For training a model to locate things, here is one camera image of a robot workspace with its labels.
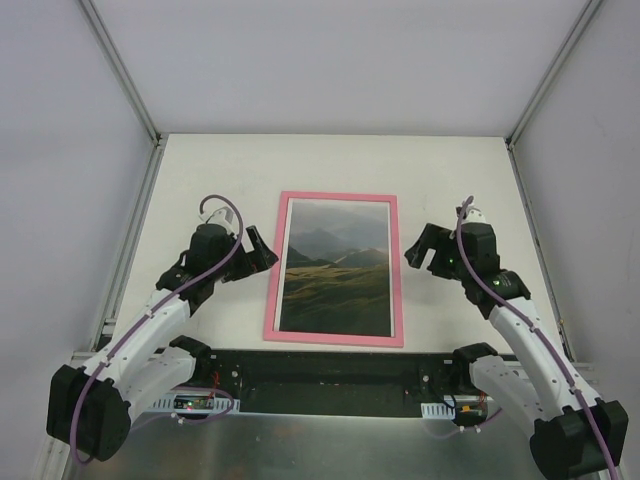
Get pink picture frame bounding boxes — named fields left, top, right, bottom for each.
left=263, top=191, right=405, bottom=348

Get landscape photo print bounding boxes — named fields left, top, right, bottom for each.
left=275, top=196, right=395, bottom=339

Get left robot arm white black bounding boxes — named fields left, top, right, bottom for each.
left=46, top=223, right=278, bottom=461

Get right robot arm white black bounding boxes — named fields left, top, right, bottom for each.
left=405, top=222, right=629, bottom=479

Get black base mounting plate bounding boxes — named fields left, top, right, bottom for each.
left=182, top=350, right=480, bottom=418

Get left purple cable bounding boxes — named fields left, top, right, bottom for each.
left=69, top=194, right=244, bottom=466

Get purple cable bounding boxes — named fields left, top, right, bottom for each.
left=69, top=194, right=244, bottom=466
left=422, top=195, right=621, bottom=480

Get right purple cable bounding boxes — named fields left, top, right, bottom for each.
left=422, top=195, right=621, bottom=480

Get left white slotted cable duct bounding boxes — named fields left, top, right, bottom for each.
left=147, top=394, right=240, bottom=415

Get white slotted cable duct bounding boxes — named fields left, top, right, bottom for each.
left=420, top=403, right=456, bottom=421
left=147, top=394, right=240, bottom=415

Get right white slotted cable duct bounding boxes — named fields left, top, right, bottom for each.
left=420, top=403, right=456, bottom=421

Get right aluminium corner post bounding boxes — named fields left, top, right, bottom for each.
left=505, top=0, right=606, bottom=151

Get aluminium corner post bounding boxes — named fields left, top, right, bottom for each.
left=505, top=0, right=606, bottom=151
left=76, top=0, right=162, bottom=145

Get left aluminium corner post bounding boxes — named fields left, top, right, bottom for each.
left=76, top=0, right=162, bottom=145

